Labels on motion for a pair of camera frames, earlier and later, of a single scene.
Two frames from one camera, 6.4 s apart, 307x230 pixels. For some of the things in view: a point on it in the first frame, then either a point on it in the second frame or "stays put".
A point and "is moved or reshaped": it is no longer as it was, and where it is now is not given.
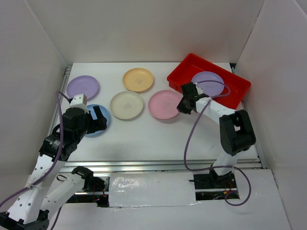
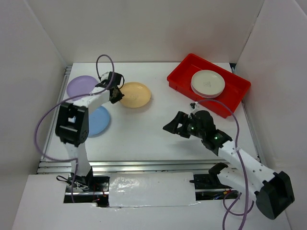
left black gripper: x=98 y=124 to x=118 y=98
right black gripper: x=181 y=108 to x=182 y=118
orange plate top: x=138 y=79 to x=136 y=95
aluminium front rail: x=157 y=166 stays put
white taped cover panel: x=151 y=189 stays put
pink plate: x=162 y=104 is moved or reshaped
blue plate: x=103 y=112 stays put
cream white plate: x=126 y=105 to x=207 y=84
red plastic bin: x=235 y=86 stays put
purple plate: x=84 y=84 stays put
